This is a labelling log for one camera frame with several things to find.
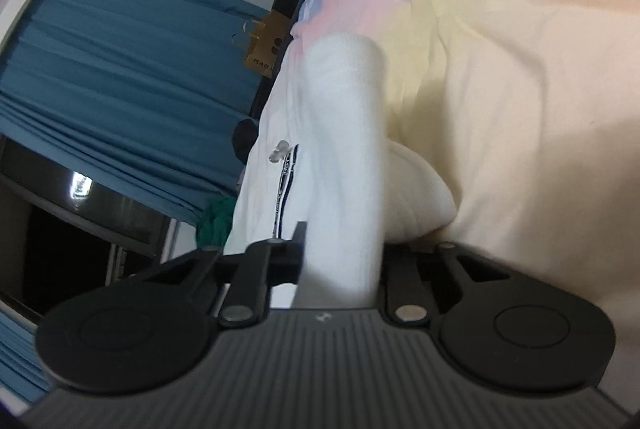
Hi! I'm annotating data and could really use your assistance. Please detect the blue curtain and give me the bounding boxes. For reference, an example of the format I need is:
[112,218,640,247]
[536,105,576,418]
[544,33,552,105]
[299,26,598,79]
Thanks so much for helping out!
[0,313,52,404]
[0,0,274,223]

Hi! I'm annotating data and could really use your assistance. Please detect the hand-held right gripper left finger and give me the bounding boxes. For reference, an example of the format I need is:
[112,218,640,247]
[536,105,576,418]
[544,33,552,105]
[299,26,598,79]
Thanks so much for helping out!
[131,221,309,329]

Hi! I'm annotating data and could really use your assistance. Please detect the white pants with black stripe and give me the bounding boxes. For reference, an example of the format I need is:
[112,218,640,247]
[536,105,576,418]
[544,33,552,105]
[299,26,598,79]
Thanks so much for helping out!
[222,34,459,310]

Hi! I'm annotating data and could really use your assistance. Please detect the brown paper bag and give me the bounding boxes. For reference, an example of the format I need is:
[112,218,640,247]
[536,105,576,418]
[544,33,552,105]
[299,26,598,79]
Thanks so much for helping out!
[232,11,296,80]

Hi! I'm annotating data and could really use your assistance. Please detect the green garment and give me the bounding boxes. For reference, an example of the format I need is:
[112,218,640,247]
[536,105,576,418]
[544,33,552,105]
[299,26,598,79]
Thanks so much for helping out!
[196,196,239,253]

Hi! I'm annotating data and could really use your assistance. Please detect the pastel bed sheet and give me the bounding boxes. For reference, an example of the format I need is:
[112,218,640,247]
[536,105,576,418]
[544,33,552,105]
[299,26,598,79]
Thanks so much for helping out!
[290,0,640,362]

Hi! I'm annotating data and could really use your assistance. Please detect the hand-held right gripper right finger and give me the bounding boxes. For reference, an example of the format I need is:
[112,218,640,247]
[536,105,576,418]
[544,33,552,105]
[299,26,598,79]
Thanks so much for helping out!
[382,242,512,325]

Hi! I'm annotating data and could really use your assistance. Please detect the dark window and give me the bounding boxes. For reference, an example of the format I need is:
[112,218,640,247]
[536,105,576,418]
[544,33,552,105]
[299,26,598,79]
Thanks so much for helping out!
[0,134,179,326]

